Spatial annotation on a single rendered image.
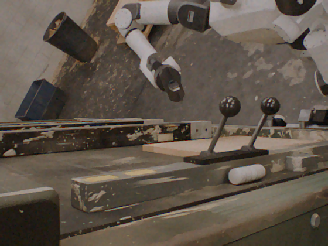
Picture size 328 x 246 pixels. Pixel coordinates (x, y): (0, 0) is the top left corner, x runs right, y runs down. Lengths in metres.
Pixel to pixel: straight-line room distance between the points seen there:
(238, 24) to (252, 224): 0.95
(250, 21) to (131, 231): 0.97
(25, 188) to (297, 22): 0.76
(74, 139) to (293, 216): 0.91
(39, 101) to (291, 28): 4.57
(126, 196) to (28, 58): 5.82
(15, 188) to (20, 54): 6.07
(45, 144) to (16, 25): 5.21
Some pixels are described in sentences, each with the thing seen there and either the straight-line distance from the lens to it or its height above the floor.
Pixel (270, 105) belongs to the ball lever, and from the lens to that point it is 0.72.
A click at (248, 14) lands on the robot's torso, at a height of 1.32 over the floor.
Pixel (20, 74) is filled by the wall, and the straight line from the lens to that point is 6.24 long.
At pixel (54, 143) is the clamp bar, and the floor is 1.51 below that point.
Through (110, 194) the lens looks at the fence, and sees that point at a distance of 0.52.
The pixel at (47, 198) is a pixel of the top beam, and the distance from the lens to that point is 0.20.
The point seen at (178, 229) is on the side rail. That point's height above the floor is 1.77.
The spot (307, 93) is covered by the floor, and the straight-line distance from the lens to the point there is 2.64.
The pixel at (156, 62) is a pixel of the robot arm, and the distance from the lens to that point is 1.34.
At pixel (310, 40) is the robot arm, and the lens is 0.98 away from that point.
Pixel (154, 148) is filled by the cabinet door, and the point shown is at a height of 1.31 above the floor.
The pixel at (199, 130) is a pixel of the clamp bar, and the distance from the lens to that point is 1.54.
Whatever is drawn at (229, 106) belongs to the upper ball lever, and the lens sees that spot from 0.62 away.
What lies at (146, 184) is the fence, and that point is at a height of 1.63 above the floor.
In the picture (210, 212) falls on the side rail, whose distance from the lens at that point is 0.33.
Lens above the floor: 1.98
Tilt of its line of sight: 35 degrees down
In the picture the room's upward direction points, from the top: 55 degrees counter-clockwise
